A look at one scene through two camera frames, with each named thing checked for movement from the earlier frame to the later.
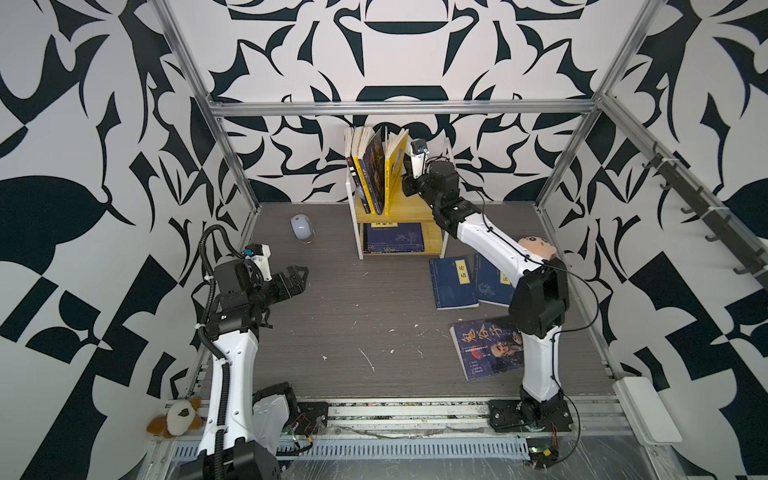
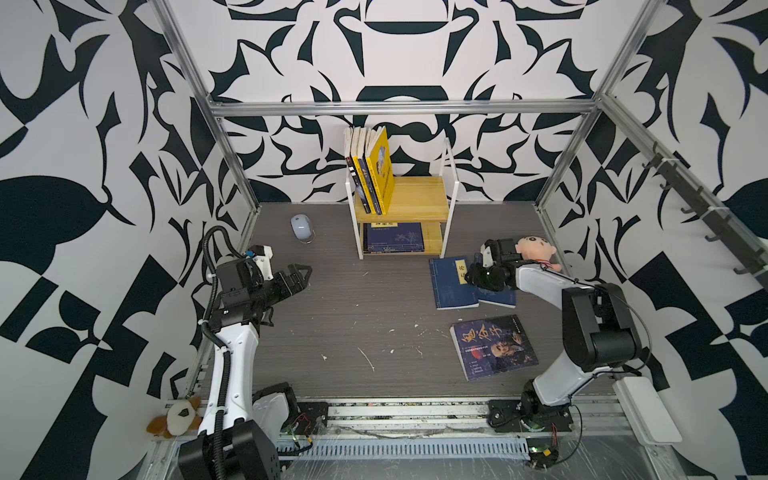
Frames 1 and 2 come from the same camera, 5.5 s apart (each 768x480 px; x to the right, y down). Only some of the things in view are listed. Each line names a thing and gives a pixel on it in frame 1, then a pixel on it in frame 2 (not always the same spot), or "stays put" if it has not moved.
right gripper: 410,188 -> 476,276
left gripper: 283,290 stays put
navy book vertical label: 452,283 stays put
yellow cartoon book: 357,138 stays put
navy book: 393,237 stays put
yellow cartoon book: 394,149 -> 379,160
